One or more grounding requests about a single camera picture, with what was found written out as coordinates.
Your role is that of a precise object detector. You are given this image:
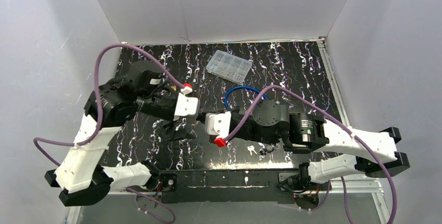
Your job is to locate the black cable padlock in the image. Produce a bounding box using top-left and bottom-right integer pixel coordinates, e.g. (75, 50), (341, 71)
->
(161, 121), (197, 142)

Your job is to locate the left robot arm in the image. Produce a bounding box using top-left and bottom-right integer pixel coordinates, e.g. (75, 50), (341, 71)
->
(45, 60), (176, 207)

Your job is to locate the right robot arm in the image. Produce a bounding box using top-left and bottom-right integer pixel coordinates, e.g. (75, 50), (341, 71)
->
(235, 99), (411, 186)

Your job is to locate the clear plastic parts box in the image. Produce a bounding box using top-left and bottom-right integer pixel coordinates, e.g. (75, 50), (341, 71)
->
(206, 50), (252, 85)

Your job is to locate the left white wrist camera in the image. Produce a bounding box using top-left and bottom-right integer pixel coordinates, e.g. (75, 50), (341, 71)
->
(173, 93), (200, 121)

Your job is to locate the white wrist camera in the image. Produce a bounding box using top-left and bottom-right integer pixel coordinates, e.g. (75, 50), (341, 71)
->
(204, 111), (231, 139)
(173, 93), (200, 121)

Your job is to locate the black key ring bundle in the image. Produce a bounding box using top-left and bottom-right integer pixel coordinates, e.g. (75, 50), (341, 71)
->
(260, 144), (279, 156)

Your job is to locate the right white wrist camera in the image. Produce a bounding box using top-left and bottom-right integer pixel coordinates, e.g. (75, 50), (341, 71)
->
(204, 111), (231, 139)

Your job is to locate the blue cable lock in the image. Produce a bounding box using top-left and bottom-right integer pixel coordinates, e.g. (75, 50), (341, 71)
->
(223, 85), (261, 109)

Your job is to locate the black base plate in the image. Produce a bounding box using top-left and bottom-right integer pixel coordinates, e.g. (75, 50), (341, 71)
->
(126, 169), (332, 205)

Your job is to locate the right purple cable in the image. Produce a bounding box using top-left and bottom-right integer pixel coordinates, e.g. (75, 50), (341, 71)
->
(214, 85), (398, 224)

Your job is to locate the purple cable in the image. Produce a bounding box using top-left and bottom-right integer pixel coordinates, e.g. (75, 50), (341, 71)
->
(214, 85), (398, 224)
(33, 43), (193, 224)

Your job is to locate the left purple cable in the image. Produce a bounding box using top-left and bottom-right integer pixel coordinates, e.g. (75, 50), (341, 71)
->
(33, 43), (193, 224)

